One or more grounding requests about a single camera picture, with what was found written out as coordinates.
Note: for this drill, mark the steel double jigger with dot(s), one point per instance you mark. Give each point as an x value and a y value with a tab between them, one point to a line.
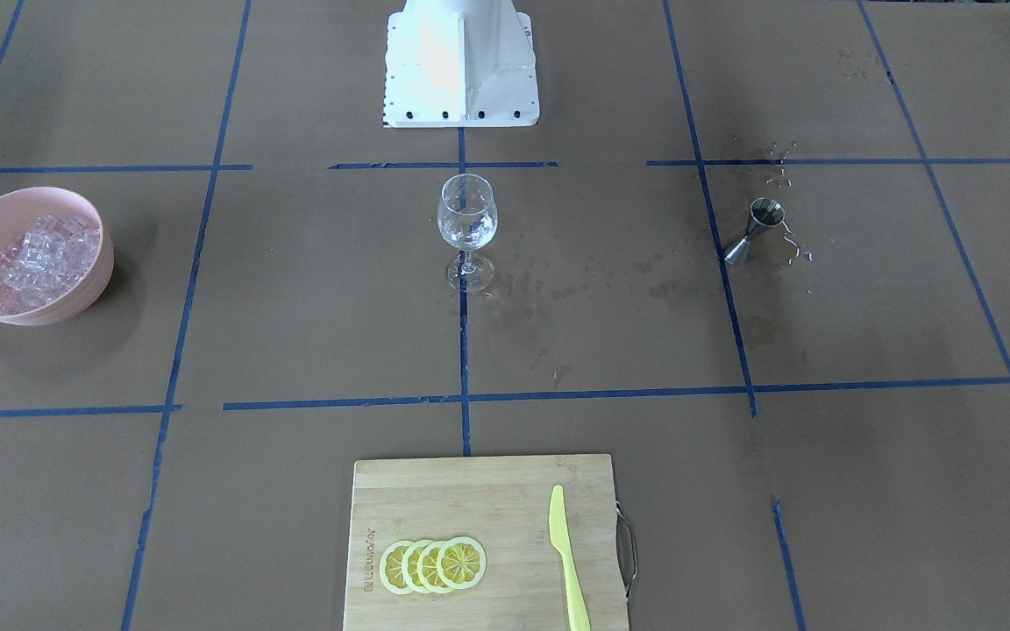
765	213

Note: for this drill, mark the lemon slice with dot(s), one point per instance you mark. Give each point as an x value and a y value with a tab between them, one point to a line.
392	573
461	562
428	570
409	566

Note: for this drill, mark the yellow plastic knife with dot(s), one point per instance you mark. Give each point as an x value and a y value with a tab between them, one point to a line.
577	615

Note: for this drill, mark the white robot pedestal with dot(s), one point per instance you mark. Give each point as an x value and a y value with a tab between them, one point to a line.
460	64

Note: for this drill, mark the bamboo cutting board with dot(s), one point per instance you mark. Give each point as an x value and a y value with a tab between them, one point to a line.
503	503

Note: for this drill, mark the clear ice cubes pile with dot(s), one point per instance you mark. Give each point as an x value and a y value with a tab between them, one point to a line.
46	262

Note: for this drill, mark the pink bowl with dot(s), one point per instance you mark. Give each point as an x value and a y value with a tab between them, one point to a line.
18	211

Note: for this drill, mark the clear wine glass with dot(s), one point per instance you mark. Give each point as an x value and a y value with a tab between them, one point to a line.
467	219

